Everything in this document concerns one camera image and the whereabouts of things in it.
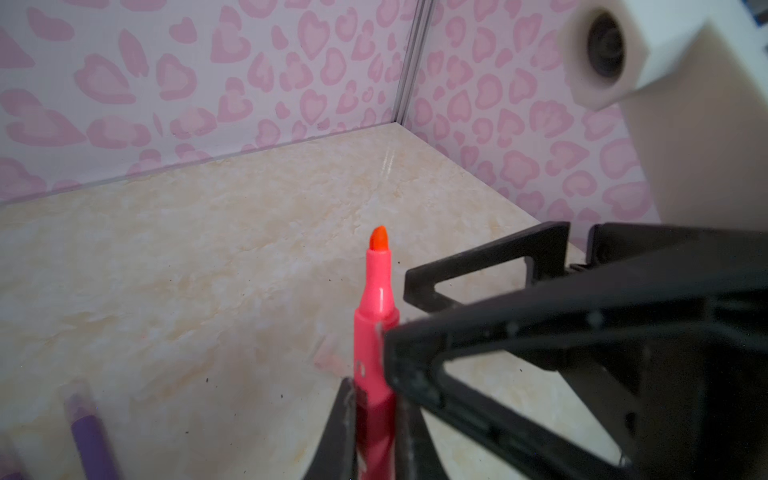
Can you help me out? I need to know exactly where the pink pen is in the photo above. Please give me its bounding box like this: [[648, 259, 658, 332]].
[[353, 226, 400, 479]]

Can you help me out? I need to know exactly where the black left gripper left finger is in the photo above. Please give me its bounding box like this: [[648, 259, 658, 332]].
[[303, 377, 358, 480]]

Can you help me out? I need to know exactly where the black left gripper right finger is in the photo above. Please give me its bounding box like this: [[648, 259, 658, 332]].
[[394, 396, 449, 480]]

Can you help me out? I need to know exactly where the purple pen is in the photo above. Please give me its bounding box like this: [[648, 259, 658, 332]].
[[60, 380, 122, 480]]

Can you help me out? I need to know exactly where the aluminium corner post right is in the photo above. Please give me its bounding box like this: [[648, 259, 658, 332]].
[[392, 0, 436, 126]]

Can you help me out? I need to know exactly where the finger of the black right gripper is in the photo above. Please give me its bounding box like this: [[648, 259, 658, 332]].
[[403, 220, 572, 314]]

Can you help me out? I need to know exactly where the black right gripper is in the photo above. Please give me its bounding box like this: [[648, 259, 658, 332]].
[[384, 223, 767, 479]]

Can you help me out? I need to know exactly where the small purple pen cap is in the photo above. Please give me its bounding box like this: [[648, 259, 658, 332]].
[[0, 447, 28, 480]]

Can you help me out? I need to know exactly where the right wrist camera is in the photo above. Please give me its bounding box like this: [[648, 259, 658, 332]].
[[557, 0, 767, 231]]

